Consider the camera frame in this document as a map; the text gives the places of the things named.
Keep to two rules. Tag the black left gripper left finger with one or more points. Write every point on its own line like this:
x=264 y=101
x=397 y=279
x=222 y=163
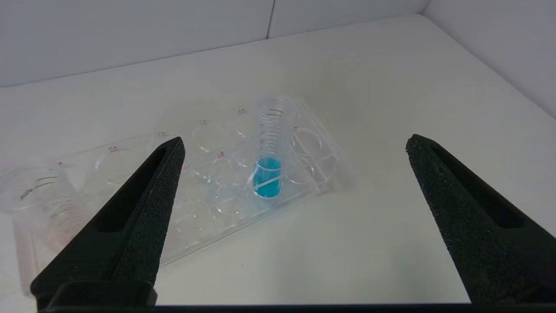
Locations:
x=126 y=243

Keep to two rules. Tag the test tube with blue pigment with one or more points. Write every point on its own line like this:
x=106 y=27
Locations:
x=267 y=178

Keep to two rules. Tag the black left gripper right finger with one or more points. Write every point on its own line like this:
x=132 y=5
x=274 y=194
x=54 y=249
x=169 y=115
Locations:
x=486 y=234

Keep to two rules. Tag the test tube with red pigment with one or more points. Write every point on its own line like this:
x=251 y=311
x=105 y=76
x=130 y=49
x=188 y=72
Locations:
x=47 y=200

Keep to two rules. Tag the clear plastic test tube rack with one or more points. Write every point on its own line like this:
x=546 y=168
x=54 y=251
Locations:
x=217 y=191

